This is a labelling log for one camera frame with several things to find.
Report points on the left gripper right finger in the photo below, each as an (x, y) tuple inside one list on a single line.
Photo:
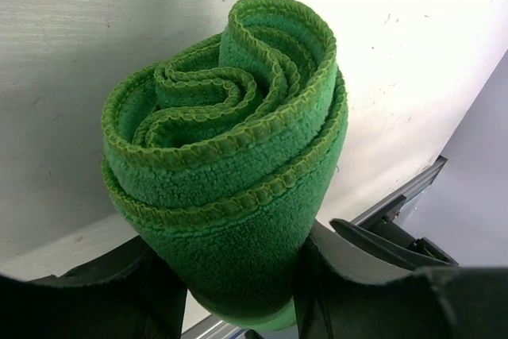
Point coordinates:
[(352, 284)]

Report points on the green microfiber towel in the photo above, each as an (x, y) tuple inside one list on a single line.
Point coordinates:
[(220, 156)]

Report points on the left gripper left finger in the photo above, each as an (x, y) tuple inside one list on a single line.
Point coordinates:
[(130, 292)]

